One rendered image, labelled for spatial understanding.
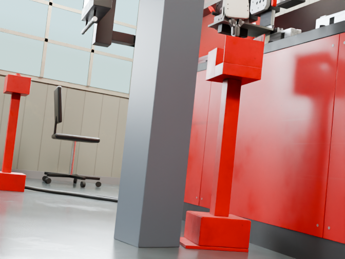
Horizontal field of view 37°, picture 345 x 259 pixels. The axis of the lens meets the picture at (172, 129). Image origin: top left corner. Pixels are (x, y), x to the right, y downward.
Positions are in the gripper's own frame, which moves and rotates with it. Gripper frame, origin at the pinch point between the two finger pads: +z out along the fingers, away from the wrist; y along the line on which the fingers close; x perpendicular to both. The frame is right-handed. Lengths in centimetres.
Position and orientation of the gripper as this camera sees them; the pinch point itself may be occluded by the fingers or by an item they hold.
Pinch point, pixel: (235, 32)
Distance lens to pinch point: 208.9
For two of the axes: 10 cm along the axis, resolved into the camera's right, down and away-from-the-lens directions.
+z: -0.2, 10.0, -0.4
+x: 2.6, -0.4, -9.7
